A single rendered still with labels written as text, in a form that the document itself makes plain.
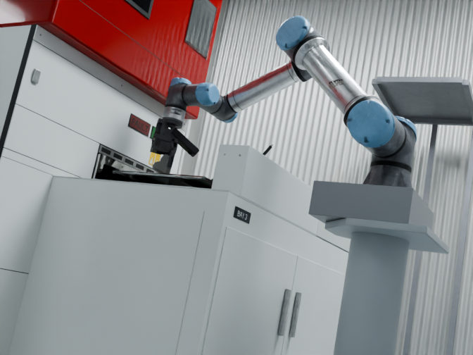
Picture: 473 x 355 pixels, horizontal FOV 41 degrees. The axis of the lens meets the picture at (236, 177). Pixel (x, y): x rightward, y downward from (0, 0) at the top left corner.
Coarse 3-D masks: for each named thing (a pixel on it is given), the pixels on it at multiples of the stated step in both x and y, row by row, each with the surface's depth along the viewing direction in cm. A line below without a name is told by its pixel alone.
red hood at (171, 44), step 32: (0, 0) 194; (32, 0) 186; (64, 0) 184; (96, 0) 196; (128, 0) 208; (160, 0) 223; (192, 0) 240; (64, 32) 186; (96, 32) 197; (128, 32) 209; (160, 32) 224; (192, 32) 241; (128, 64) 210; (160, 64) 225; (192, 64) 242; (160, 96) 228
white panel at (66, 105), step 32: (32, 32) 182; (32, 64) 182; (64, 64) 192; (96, 64) 204; (32, 96) 183; (64, 96) 193; (96, 96) 205; (128, 96) 219; (32, 128) 183; (64, 128) 194; (96, 128) 206; (128, 128) 220; (32, 160) 184; (64, 160) 195
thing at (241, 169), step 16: (224, 144) 172; (224, 160) 170; (240, 160) 168; (256, 160) 171; (224, 176) 169; (240, 176) 166; (256, 176) 172; (272, 176) 180; (288, 176) 189; (240, 192) 165; (256, 192) 173; (272, 192) 181; (288, 192) 190; (304, 192) 200; (272, 208) 182; (288, 208) 191; (304, 208) 201; (304, 224) 202
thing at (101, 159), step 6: (96, 156) 207; (102, 156) 208; (96, 162) 207; (102, 162) 208; (108, 162) 211; (114, 162) 213; (96, 168) 206; (102, 168) 208; (120, 168) 216; (126, 168) 218; (132, 168) 221; (96, 174) 206
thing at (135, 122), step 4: (132, 116) 221; (132, 120) 221; (136, 120) 223; (140, 120) 225; (132, 124) 221; (136, 124) 223; (140, 124) 225; (144, 124) 227; (148, 124) 229; (136, 128) 223; (140, 128) 225; (144, 128) 227; (148, 128) 229; (144, 132) 227; (148, 132) 229
